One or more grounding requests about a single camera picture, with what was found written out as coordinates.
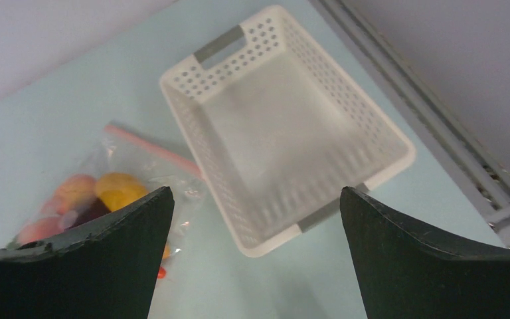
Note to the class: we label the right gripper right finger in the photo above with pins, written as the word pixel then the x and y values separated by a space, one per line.
pixel 407 268

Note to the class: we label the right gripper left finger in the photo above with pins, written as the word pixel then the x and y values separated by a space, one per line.
pixel 106 268

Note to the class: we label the red chili pepper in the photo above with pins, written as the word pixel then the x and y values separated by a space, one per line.
pixel 161 273

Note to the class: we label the yellow mango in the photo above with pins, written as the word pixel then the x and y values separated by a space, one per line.
pixel 117 190

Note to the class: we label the pink peach top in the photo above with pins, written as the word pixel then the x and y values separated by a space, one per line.
pixel 74 192

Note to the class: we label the pink peach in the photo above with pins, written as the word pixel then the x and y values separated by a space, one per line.
pixel 38 230
pixel 74 192

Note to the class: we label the clear zip top bag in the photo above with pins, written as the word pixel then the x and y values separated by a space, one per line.
pixel 120 169

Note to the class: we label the purple onion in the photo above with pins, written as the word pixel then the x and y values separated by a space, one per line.
pixel 91 212

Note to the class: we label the pink peach bottom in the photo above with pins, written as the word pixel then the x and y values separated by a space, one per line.
pixel 38 230

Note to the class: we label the white plastic basket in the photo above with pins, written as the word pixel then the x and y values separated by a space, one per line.
pixel 278 128

